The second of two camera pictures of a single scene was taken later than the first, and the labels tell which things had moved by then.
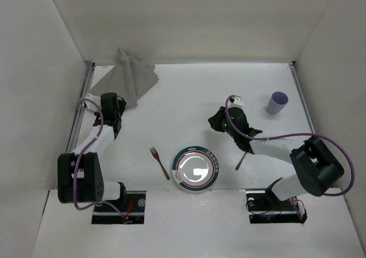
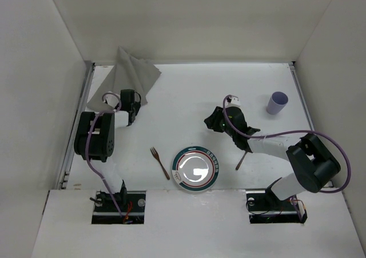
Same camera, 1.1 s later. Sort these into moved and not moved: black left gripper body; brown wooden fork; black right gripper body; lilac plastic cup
Moved: black left gripper body
Not moved: brown wooden fork; lilac plastic cup; black right gripper body
